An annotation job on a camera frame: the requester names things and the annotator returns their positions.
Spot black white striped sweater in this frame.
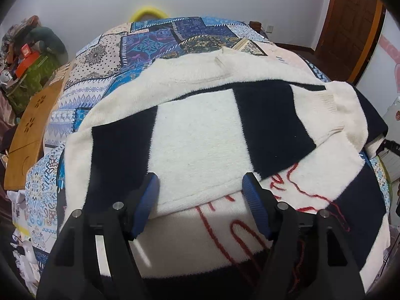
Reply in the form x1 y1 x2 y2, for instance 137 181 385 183
64 47 390 299

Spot pile of clothes and boxes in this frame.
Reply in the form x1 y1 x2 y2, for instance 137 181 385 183
0 14 68 82

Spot floor clutter papers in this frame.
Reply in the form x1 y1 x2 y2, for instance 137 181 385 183
6 190 44 298

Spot wooden lap desk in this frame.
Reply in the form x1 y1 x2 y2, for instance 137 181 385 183
4 80 63 190

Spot green laundry basket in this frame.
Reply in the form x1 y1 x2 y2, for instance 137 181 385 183
3 53 60 115

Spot blue patchwork bed quilt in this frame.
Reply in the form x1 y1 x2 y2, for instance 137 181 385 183
24 15 393 276

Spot brown wooden door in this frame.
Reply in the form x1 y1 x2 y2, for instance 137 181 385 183
315 0 386 85

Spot yellow foam tube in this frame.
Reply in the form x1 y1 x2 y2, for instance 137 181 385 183
129 5 169 23

